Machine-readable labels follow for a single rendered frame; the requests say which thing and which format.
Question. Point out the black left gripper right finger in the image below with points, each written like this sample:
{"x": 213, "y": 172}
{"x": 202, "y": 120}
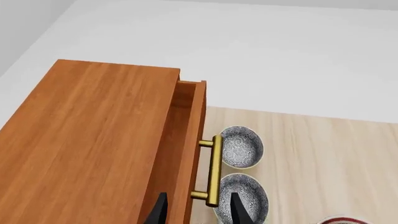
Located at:
{"x": 238, "y": 212}

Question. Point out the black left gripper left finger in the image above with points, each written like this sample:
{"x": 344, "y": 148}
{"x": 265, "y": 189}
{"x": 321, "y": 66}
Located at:
{"x": 159, "y": 212}

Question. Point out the wooden drawer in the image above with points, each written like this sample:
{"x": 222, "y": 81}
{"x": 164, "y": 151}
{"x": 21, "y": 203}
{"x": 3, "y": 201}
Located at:
{"x": 183, "y": 149}

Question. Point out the wooden cabinet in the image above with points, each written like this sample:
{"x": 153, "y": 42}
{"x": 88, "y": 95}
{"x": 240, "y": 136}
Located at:
{"x": 84, "y": 140}

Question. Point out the blue patterned bowl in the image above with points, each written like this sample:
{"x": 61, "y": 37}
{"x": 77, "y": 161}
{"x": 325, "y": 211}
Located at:
{"x": 242, "y": 149}
{"x": 248, "y": 196}

